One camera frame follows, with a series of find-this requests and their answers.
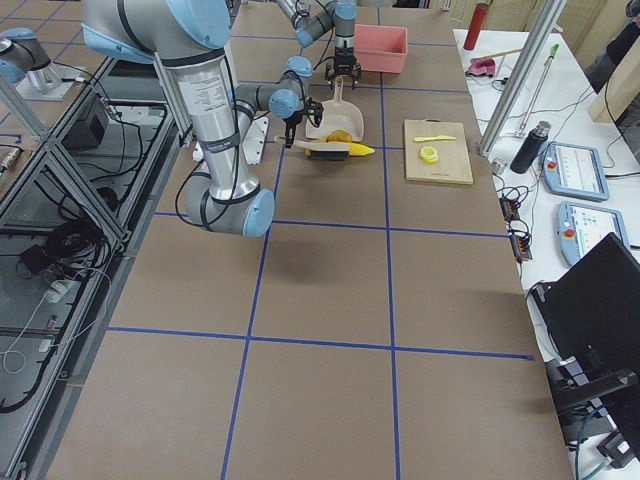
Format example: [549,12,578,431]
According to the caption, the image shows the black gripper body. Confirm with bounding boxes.
[325,47,361,79]
[284,98,324,125]

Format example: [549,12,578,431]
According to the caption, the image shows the beige plastic dustpan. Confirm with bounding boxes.
[305,76,364,141]

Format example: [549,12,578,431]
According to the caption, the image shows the beige hand brush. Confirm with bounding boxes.
[273,136,350,161]

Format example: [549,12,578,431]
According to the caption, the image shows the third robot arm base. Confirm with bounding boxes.
[1,27,84,101]

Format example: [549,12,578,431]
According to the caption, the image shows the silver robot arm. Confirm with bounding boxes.
[276,0,362,88]
[82,1,321,237]

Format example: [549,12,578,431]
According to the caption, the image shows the pink plastic bin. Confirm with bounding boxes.
[354,24,408,74]

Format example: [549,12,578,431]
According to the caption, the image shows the brown toy potato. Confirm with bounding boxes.
[327,129,353,143]

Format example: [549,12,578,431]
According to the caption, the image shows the yellow toy corn cob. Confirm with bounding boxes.
[349,143,375,157]

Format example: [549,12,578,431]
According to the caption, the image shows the yellow plastic knife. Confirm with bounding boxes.
[413,135,457,143]

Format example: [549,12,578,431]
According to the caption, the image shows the yellow lemon slice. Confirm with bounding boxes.
[419,146,439,164]

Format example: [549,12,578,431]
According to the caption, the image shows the bamboo cutting board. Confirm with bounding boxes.
[404,120,474,186]

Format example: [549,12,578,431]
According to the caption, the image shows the pink cloth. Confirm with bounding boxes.
[466,57,496,78]

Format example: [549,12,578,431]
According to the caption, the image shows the red water bottle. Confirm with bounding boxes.
[463,2,490,51]

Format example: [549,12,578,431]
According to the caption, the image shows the wooden stick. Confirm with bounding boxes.
[470,48,522,63]

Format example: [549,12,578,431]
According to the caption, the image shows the small metal cup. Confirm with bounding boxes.
[491,157,507,176]

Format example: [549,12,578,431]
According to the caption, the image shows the metal reacher grabber stick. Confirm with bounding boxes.
[514,43,559,138]

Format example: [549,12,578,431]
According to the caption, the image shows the black water bottle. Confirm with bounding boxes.
[509,120,551,174]

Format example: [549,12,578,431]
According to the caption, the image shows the black power adapter box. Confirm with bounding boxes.
[62,95,109,150]

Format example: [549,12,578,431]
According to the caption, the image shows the far teach pendant tablet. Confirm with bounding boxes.
[540,141,610,202]

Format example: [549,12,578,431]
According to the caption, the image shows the teach pendant tablet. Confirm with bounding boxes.
[557,201,630,266]
[540,141,610,202]

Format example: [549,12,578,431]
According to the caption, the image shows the near teach pendant tablet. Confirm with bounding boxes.
[557,201,630,266]

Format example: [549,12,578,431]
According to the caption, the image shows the black monitor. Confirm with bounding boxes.
[534,233,639,455]

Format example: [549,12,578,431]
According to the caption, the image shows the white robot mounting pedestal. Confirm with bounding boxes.
[192,117,269,166]

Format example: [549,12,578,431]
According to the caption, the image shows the aluminium frame post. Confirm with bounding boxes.
[477,0,567,158]

